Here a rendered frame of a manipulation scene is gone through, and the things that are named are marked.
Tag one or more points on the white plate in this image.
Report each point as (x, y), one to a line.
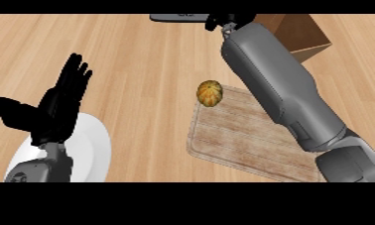
(91, 149)

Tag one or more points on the pale wooden cutting board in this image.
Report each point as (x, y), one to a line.
(234, 136)

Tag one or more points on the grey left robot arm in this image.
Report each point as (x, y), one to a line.
(43, 168)

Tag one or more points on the dark grey flat appliance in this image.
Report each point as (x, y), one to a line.
(178, 17)

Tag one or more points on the brown cardboard box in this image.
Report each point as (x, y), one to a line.
(297, 35)

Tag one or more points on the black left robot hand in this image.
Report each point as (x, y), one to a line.
(58, 110)

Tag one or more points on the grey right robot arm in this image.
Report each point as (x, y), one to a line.
(288, 93)

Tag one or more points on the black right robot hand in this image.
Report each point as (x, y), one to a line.
(225, 19)

